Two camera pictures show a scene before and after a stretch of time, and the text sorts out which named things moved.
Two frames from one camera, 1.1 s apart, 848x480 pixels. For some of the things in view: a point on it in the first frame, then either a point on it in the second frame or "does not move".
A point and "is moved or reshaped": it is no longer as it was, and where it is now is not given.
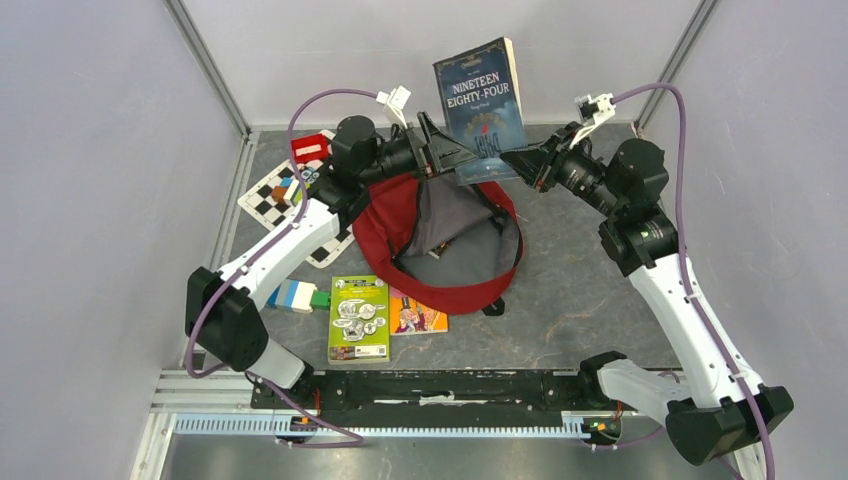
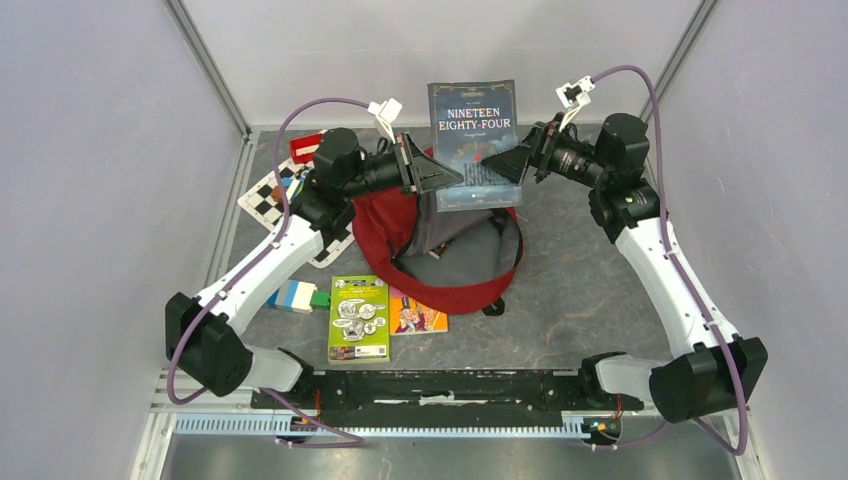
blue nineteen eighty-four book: [482, 100] is moved or reshaped
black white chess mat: [260, 202] does not move
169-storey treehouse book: [436, 251] does not move
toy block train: [299, 296] does not move
